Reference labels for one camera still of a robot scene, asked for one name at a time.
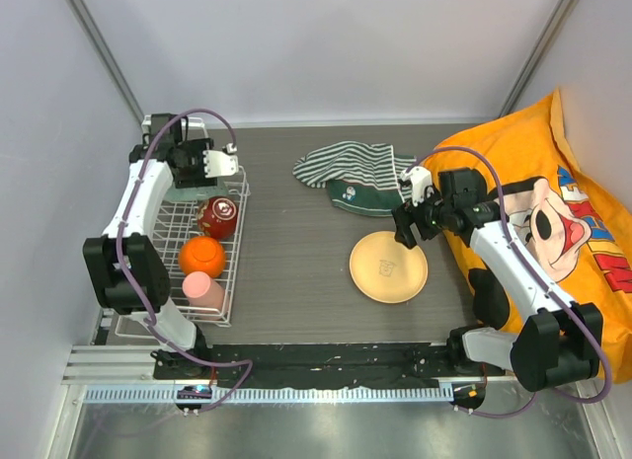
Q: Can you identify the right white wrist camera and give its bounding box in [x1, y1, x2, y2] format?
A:
[398, 165, 433, 206]

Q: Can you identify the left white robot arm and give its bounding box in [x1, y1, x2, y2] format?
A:
[82, 110, 213, 379]

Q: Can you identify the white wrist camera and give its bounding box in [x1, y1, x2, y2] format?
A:
[398, 165, 433, 206]
[202, 143, 240, 179]

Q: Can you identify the green striped towel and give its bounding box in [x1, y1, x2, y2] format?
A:
[292, 141, 416, 217]

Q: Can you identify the light green divided tray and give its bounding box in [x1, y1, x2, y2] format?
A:
[164, 182, 228, 202]

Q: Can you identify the pink cup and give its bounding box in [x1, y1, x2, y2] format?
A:
[182, 271, 225, 312]

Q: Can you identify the red patterned cup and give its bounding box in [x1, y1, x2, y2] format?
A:
[197, 196, 238, 240]

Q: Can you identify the white slotted cable duct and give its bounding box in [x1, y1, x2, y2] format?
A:
[84, 384, 453, 405]

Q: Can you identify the yellow round plate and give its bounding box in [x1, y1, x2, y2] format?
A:
[349, 231, 429, 304]

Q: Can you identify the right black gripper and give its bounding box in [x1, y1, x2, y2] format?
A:
[392, 183, 453, 250]

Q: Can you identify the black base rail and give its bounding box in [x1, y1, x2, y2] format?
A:
[151, 343, 505, 390]

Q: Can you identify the orange bowl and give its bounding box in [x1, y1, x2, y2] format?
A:
[178, 236, 227, 278]

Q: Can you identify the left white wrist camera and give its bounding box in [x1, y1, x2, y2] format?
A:
[202, 143, 240, 179]

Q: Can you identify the orange cartoon cloth bag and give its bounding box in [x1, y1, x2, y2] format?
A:
[423, 91, 631, 383]

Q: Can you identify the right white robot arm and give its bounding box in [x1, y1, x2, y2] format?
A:
[392, 166, 606, 392]

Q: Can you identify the white wire dish rack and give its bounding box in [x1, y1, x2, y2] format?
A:
[101, 115, 251, 338]

